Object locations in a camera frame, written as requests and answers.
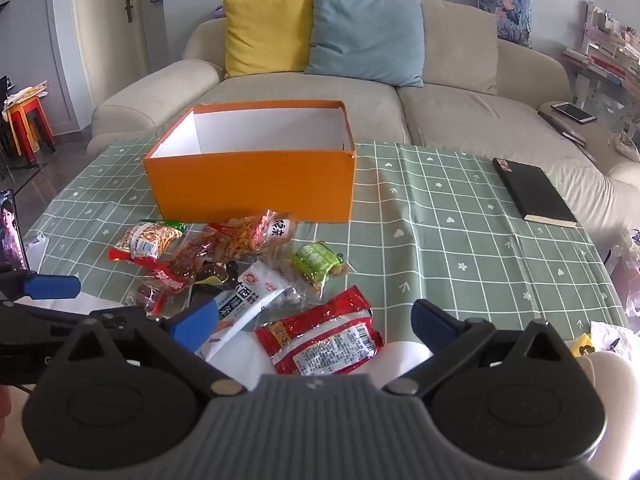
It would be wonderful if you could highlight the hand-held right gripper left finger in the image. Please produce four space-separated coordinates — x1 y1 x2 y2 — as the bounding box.
56 295 247 397

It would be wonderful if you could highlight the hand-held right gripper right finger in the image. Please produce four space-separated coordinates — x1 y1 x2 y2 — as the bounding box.
382 299 583 397

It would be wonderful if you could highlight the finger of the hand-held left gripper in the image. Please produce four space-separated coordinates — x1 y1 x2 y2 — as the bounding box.
0 270 82 301
0 300 93 343

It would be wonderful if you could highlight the dark glossy snack packet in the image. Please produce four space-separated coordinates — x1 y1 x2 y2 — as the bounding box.
192 260 241 292

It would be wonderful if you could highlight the clear packet of dark sausages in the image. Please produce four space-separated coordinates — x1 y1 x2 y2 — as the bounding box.
127 280 191 318

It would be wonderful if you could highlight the dark red snack packet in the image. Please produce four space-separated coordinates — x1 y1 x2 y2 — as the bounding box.
150 232 226 293

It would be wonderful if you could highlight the white snack packet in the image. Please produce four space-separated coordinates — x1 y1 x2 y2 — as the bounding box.
197 260 293 361

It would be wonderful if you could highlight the orange yellow snack packet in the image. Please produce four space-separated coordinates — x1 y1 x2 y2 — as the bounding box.
109 219 188 263

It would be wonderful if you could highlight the clear packet of orange snacks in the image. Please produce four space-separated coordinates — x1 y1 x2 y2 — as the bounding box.
207 209 296 261

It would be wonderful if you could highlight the green label snack packet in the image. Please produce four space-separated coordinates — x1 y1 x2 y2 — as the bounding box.
282 241 349 306

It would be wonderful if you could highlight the orange cardboard box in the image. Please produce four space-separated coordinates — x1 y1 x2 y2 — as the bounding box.
144 100 357 223

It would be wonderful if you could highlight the white phone stand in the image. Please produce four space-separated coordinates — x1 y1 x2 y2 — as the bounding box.
25 232 51 271

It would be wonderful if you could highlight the upright smartphone with lit screen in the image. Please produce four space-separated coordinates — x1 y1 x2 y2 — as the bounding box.
0 189 30 273

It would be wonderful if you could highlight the green checked tablecloth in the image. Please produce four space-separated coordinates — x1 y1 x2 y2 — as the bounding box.
20 137 631 361

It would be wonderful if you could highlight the yellow figure toy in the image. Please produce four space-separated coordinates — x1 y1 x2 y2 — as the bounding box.
565 335 596 358

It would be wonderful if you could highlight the orange plastic stool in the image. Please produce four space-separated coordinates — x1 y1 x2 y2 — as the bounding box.
5 105 27 158

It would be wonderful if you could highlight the red plastic stool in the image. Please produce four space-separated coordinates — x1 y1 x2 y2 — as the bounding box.
7 96 56 156

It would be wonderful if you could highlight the black notebook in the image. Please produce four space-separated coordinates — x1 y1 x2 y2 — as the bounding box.
492 157 578 228

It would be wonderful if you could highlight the white plastic bag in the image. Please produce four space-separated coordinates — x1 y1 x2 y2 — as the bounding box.
590 320 640 356

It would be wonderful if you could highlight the pile of papers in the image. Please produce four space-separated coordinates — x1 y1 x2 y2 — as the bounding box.
4 80 51 111

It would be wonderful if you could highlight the beige sofa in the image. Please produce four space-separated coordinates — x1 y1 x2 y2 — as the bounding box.
87 0 640 246

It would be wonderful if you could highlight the white smartphone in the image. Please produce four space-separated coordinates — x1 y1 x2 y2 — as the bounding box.
551 101 597 124

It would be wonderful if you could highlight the white door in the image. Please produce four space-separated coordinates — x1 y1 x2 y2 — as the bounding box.
70 0 151 106

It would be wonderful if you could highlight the beige cushion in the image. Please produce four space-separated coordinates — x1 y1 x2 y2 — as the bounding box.
403 0 500 96

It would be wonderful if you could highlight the blue cushion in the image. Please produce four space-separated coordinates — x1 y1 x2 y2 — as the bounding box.
305 0 425 88

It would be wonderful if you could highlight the yellow cushion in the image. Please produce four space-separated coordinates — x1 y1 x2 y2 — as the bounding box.
221 0 315 79

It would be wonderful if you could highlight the printed figure cushion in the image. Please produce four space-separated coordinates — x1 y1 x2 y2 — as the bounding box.
475 0 535 48

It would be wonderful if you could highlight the white shelf rack with books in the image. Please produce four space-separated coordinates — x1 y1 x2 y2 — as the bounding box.
562 1 640 136

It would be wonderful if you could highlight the white drawstring bag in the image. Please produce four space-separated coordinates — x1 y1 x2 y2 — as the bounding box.
606 130 640 161

